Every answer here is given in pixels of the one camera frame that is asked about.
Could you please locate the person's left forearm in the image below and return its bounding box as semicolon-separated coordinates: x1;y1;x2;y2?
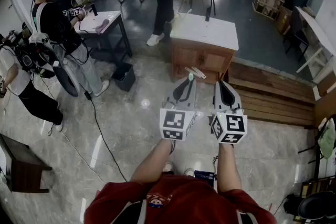
130;138;176;183

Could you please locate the black-framed white table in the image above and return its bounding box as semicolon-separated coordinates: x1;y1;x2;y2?
75;10;133;64

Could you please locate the wooden cabinet white top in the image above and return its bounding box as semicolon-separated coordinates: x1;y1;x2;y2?
170;13;239;84

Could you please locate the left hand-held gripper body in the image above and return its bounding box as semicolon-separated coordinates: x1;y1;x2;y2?
159;99;197;141

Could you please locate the black round stool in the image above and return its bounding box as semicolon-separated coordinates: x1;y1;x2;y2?
298;191;336;221

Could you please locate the black bin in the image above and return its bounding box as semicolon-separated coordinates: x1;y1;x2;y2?
112;62;137;92

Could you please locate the green bag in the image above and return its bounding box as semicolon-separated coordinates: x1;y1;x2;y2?
318;118;336;159

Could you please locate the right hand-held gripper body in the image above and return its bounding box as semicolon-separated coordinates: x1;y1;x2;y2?
211;103;248;144

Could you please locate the white long table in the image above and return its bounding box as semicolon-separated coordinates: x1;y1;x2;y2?
295;6;336;80

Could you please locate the grey curved panel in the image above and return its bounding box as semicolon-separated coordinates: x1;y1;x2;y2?
52;60;80;98

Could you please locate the black side chair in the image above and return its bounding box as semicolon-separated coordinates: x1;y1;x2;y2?
283;7;310;55

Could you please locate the black floor cable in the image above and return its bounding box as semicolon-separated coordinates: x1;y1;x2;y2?
83;91;128;182

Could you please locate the person's right forearm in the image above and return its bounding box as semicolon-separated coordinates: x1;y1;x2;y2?
217;143;243;194

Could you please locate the wooden plank platform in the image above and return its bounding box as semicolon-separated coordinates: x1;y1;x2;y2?
228;60;316;129

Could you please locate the blue waist pack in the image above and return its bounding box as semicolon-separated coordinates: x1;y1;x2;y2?
194;170;217;187

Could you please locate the pink cloth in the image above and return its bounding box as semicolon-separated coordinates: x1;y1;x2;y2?
94;19;110;35

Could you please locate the cardboard box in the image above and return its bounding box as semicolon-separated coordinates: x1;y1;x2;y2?
275;5;293;35

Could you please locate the person's red shirt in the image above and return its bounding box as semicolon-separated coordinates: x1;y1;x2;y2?
83;174;278;224

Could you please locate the white floor cable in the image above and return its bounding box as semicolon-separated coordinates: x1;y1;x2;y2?
60;130;106;184

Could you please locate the dark brown table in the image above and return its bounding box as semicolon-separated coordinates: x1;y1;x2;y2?
0;133;53;194

